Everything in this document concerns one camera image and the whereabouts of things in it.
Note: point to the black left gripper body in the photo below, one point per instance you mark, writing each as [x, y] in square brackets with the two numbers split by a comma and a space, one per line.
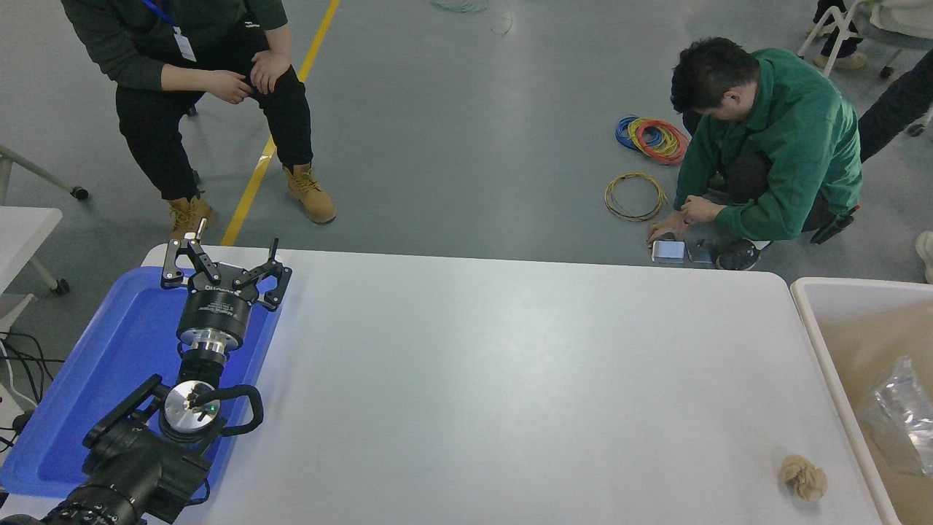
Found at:
[215, 313]

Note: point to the rectangular foil tray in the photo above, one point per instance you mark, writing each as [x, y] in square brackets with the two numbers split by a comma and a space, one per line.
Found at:
[900, 419]

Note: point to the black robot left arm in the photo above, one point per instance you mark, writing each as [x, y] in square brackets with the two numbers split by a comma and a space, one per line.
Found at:
[131, 467]

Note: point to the person's right forearm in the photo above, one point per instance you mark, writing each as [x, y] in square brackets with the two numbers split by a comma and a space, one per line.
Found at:
[184, 79]

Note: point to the person's right hand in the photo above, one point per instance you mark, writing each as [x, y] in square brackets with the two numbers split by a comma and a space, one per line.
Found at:
[231, 86]
[665, 230]

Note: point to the person's left hand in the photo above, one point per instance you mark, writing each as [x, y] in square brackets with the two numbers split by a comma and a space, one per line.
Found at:
[270, 71]
[703, 209]

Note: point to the grey wheeled chair leg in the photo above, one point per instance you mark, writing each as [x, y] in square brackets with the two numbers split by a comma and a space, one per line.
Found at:
[80, 193]

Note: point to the blue plastic tray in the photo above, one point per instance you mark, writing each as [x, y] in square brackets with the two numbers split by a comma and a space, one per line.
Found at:
[109, 364]

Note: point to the person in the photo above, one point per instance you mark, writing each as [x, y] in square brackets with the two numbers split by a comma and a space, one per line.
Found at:
[146, 124]
[838, 45]
[787, 146]
[896, 102]

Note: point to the white side table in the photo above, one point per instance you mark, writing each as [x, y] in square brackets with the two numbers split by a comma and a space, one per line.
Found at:
[22, 233]

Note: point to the white ID badge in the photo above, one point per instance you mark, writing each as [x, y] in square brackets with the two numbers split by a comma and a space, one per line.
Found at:
[184, 44]

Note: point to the white power strip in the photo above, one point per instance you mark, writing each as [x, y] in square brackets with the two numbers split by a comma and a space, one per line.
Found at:
[6, 405]

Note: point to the small grey box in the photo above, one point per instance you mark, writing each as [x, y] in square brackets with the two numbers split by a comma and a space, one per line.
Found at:
[668, 251]

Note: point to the small grey device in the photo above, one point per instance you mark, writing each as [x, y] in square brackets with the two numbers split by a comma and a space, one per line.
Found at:
[700, 252]

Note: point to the crumpled tan paper ball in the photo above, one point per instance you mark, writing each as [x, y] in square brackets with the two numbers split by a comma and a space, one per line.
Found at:
[802, 477]

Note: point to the large pale bin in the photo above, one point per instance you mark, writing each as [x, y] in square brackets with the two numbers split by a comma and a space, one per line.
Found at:
[838, 313]

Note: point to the white wheeled chair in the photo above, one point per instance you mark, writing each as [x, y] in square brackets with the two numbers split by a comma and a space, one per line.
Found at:
[893, 38]

